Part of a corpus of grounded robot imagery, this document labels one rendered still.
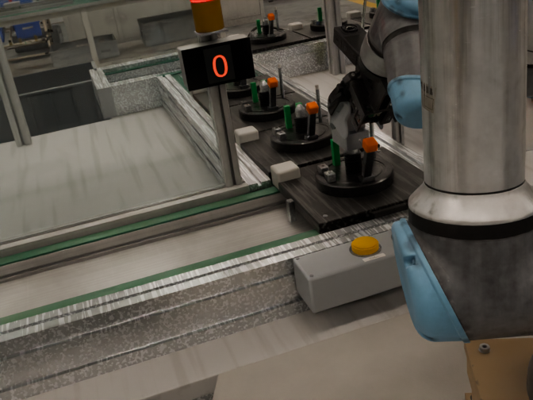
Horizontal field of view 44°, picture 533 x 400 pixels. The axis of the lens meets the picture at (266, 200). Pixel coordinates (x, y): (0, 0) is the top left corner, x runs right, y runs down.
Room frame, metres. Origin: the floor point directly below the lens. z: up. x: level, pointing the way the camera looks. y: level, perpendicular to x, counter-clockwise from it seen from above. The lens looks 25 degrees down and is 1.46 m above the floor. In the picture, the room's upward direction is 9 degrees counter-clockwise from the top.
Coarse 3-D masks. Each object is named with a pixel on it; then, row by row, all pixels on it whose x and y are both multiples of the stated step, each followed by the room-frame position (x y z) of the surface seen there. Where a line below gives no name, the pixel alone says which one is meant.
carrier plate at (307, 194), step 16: (400, 160) 1.15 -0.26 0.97; (304, 176) 1.14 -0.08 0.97; (400, 176) 1.08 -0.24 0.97; (416, 176) 1.06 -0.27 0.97; (288, 192) 1.08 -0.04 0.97; (304, 192) 1.07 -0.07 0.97; (320, 192) 1.06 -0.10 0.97; (384, 192) 1.02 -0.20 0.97; (400, 192) 1.01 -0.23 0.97; (304, 208) 1.01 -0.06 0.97; (320, 208) 1.00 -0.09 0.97; (336, 208) 0.99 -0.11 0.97; (352, 208) 0.98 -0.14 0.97; (368, 208) 0.97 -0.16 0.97; (384, 208) 0.97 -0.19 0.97; (320, 224) 0.94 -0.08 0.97; (336, 224) 0.95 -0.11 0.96; (352, 224) 0.95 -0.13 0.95
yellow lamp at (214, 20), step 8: (216, 0) 1.14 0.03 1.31; (192, 8) 1.14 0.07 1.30; (200, 8) 1.13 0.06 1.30; (208, 8) 1.13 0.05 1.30; (216, 8) 1.13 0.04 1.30; (200, 16) 1.13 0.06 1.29; (208, 16) 1.13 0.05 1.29; (216, 16) 1.13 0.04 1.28; (200, 24) 1.13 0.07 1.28; (208, 24) 1.13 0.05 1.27; (216, 24) 1.13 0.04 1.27; (200, 32) 1.13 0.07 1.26; (208, 32) 1.13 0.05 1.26
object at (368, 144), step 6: (366, 138) 1.02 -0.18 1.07; (372, 138) 1.02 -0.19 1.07; (366, 144) 1.00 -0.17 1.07; (372, 144) 1.00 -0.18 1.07; (366, 150) 1.00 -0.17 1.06; (372, 150) 1.01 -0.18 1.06; (366, 156) 1.01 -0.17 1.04; (372, 156) 1.02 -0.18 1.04; (366, 162) 1.02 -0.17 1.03; (372, 162) 1.02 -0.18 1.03; (366, 168) 1.02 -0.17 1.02; (366, 174) 1.03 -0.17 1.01
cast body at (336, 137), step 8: (352, 112) 1.07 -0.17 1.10; (352, 128) 1.07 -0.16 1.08; (360, 128) 1.07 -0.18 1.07; (336, 136) 1.09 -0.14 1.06; (352, 136) 1.05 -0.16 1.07; (360, 136) 1.06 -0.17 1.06; (368, 136) 1.06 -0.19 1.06; (344, 144) 1.06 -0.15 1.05; (352, 144) 1.05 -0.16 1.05; (360, 144) 1.06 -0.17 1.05
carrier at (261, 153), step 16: (288, 112) 1.37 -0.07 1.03; (304, 112) 1.33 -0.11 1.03; (320, 112) 1.37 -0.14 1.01; (272, 128) 1.34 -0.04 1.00; (288, 128) 1.37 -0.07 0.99; (304, 128) 1.32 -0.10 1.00; (320, 128) 1.34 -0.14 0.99; (240, 144) 1.38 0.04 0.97; (256, 144) 1.35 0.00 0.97; (272, 144) 1.31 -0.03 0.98; (288, 144) 1.27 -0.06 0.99; (304, 144) 1.26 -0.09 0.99; (320, 144) 1.27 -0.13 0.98; (256, 160) 1.26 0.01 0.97; (272, 160) 1.24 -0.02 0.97; (288, 160) 1.23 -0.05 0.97; (304, 160) 1.22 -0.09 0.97; (320, 160) 1.21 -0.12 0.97
